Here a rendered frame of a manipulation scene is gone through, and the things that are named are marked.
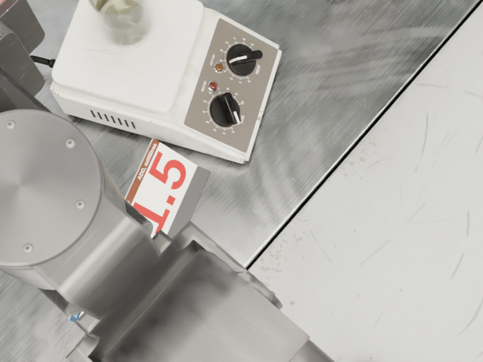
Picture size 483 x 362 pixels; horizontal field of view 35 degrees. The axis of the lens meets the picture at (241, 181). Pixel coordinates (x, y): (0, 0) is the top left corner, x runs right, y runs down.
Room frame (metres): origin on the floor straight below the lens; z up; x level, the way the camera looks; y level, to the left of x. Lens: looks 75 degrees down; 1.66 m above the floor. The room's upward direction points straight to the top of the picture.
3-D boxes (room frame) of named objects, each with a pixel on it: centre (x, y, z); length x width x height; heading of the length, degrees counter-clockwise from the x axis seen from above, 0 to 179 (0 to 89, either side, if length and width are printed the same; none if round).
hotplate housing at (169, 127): (0.31, 0.08, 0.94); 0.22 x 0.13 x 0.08; 73
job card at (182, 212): (0.19, 0.08, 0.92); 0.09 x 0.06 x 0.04; 158
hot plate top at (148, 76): (0.32, 0.11, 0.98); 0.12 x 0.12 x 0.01; 73
